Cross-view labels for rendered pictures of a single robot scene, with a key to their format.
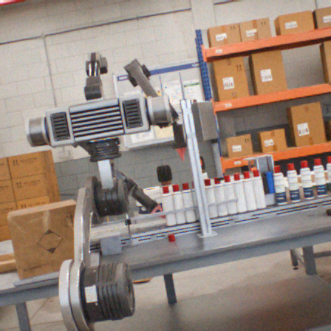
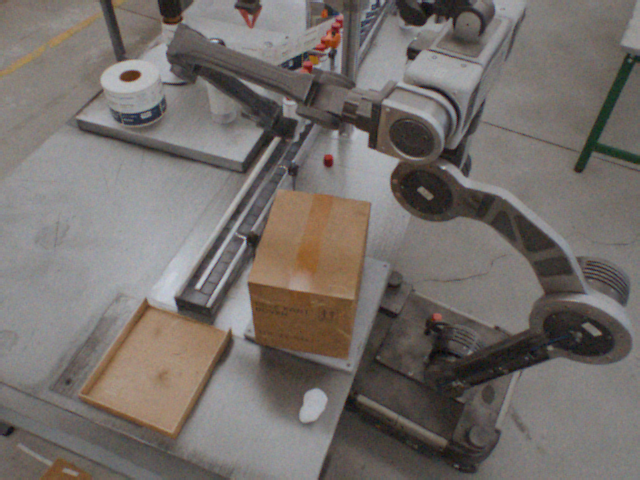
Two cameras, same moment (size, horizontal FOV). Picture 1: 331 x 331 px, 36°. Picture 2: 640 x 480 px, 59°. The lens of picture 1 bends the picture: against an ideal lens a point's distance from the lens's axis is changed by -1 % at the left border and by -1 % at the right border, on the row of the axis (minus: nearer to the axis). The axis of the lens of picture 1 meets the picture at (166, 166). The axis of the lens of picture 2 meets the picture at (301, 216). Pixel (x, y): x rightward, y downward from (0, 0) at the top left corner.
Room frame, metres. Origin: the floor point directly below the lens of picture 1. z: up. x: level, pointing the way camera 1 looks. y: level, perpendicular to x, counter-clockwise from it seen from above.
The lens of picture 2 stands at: (1.92, 1.36, 2.15)
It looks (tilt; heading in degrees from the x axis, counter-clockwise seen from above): 48 degrees down; 298
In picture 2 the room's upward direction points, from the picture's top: 1 degrees counter-clockwise
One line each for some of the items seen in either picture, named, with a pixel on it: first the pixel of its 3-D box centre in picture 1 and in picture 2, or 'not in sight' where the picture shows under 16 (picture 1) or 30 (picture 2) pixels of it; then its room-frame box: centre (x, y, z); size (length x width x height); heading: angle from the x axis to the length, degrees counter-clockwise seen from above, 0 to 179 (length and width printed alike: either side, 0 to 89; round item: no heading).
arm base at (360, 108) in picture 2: not in sight; (367, 110); (2.22, 0.48, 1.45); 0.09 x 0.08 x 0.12; 87
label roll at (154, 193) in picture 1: (152, 200); (135, 93); (3.23, 0.12, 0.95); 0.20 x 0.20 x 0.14
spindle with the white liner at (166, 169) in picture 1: (167, 190); (218, 80); (2.93, 0.02, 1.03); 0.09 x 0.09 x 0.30
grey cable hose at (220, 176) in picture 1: (217, 159); not in sight; (2.57, -0.26, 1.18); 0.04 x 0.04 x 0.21
